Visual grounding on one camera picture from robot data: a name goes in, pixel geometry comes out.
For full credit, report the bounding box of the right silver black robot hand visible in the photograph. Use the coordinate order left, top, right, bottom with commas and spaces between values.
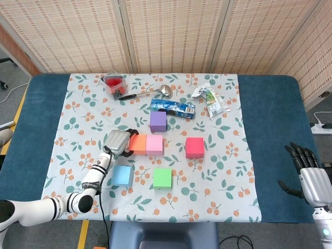
277, 142, 332, 208

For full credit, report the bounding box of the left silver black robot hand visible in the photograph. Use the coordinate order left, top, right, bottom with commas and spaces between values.
103, 128, 140, 158

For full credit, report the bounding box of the orange foam cube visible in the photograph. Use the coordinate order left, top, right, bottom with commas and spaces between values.
129, 134, 148, 156

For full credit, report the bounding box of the light blue foam cube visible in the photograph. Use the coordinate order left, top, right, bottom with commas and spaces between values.
112, 165, 134, 187

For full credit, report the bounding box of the pink foam cube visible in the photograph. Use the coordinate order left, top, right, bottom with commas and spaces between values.
145, 135, 164, 157

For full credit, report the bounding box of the purple foam cube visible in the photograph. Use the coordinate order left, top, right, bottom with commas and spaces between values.
149, 110, 167, 133

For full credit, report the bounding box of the green foam cube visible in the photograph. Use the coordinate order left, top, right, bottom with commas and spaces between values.
153, 168, 173, 190

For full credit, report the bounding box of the red foam cube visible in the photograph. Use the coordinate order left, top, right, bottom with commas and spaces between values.
185, 137, 205, 159

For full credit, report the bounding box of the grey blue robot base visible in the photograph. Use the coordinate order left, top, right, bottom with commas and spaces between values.
108, 222, 220, 249

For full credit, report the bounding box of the floral print tablecloth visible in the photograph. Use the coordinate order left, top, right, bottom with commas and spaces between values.
36, 73, 262, 224

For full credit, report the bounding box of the clear box with red contents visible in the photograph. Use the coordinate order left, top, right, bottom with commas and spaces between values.
101, 73, 128, 101

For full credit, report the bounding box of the white power strip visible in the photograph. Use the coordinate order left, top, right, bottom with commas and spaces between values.
310, 123, 332, 135

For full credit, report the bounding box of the blue cookie box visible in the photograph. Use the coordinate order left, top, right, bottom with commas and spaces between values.
150, 98, 196, 120

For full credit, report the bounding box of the teal table cover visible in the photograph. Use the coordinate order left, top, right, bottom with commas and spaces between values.
0, 74, 332, 224

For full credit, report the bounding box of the crumpled white green snack bag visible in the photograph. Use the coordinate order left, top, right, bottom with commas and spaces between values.
191, 82, 231, 120

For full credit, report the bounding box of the bamboo folding screen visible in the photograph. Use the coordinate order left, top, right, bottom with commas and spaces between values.
0, 0, 332, 106

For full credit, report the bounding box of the black office chair base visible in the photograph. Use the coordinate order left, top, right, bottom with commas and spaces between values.
0, 57, 18, 90

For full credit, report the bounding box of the white charger cable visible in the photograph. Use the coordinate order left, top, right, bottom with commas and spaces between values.
313, 111, 332, 125

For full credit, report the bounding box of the metal ladle with black handle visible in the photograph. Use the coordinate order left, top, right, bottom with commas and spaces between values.
118, 84, 173, 101

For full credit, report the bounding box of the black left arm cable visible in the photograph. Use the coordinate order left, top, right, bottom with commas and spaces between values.
99, 151, 113, 249

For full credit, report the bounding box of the black floor cable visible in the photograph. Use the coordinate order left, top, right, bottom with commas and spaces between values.
219, 234, 254, 249

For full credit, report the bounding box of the white floor cable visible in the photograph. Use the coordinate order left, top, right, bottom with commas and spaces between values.
0, 82, 29, 103

